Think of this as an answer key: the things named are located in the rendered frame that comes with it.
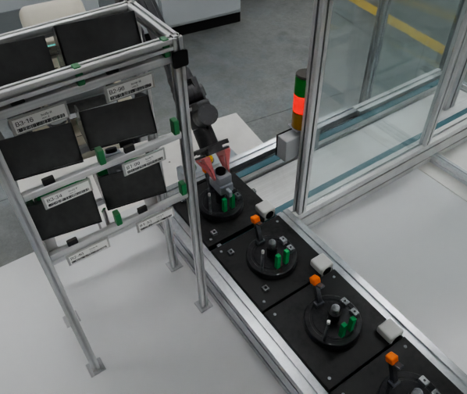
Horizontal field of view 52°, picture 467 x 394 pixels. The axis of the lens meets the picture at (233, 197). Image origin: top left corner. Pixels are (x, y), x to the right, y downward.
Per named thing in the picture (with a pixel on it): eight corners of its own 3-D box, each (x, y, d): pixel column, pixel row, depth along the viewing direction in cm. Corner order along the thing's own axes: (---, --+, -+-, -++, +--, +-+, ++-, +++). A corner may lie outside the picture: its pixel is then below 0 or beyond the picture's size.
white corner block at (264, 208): (254, 213, 147) (254, 204, 144) (266, 207, 149) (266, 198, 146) (263, 223, 144) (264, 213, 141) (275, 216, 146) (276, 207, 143)
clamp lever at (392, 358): (387, 381, 104) (384, 355, 101) (393, 375, 105) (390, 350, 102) (401, 390, 101) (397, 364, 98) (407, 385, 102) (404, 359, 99)
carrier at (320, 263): (212, 255, 136) (209, 225, 127) (278, 219, 145) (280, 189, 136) (262, 316, 121) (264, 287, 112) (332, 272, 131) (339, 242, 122)
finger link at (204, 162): (233, 173, 136) (222, 142, 135) (212, 183, 133) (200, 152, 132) (224, 174, 142) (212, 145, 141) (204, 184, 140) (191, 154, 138)
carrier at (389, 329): (263, 316, 121) (265, 288, 112) (333, 273, 131) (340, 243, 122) (328, 395, 107) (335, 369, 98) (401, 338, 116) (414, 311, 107)
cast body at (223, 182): (209, 184, 143) (208, 166, 138) (221, 178, 144) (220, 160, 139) (224, 200, 138) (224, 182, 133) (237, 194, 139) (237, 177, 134)
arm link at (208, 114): (197, 84, 137) (171, 94, 134) (209, 75, 126) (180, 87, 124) (214, 123, 139) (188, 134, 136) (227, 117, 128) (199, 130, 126)
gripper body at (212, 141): (230, 144, 136) (221, 119, 135) (200, 156, 132) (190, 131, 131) (221, 146, 142) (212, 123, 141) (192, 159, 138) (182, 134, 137)
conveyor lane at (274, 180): (172, 222, 157) (168, 201, 150) (356, 132, 190) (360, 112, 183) (219, 281, 140) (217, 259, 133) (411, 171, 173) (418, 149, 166)
